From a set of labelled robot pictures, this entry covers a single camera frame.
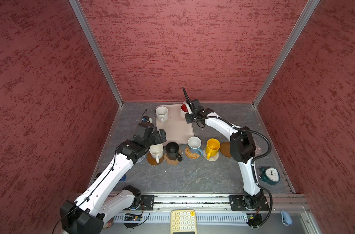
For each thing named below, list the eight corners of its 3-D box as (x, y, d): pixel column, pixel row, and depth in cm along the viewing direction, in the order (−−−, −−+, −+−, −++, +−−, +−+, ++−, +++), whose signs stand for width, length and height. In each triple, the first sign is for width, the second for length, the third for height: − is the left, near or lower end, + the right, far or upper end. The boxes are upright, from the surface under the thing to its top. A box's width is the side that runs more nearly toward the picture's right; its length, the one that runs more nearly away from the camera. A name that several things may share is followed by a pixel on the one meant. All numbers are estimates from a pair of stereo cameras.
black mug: (166, 162, 90) (164, 155, 82) (167, 149, 95) (166, 142, 88) (181, 162, 90) (182, 155, 82) (181, 149, 95) (182, 142, 88)
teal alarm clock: (259, 181, 84) (264, 179, 80) (258, 168, 89) (262, 165, 85) (275, 185, 82) (281, 183, 78) (273, 172, 87) (278, 169, 83)
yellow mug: (206, 160, 91) (208, 153, 83) (204, 145, 98) (206, 138, 90) (218, 160, 91) (222, 153, 83) (216, 145, 98) (219, 138, 90)
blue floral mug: (187, 158, 91) (188, 151, 83) (187, 143, 98) (188, 135, 90) (200, 158, 91) (202, 151, 83) (199, 143, 98) (201, 135, 90)
